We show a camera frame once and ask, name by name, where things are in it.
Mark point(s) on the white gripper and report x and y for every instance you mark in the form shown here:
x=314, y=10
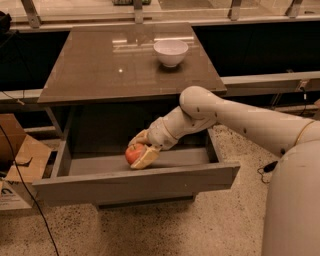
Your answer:
x=160, y=135

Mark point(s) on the red apple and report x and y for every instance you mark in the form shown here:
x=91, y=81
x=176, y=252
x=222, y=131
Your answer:
x=133, y=152

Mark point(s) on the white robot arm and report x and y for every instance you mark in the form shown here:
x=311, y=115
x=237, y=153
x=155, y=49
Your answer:
x=291, y=224

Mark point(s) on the open grey top drawer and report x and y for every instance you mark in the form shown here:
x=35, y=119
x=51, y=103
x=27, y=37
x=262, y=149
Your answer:
x=90, y=166

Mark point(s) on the grey cabinet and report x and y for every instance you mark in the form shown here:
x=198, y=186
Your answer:
x=97, y=56

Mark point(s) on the white ceramic bowl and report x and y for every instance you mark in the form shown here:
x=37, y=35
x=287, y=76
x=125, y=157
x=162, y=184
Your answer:
x=170, y=53

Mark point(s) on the brown cardboard box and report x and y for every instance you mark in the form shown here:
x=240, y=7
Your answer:
x=23, y=160

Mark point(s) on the metal window railing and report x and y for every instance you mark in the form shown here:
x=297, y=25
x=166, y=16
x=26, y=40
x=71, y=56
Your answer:
x=39, y=16

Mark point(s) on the black object top left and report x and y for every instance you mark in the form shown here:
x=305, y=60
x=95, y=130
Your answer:
x=5, y=22

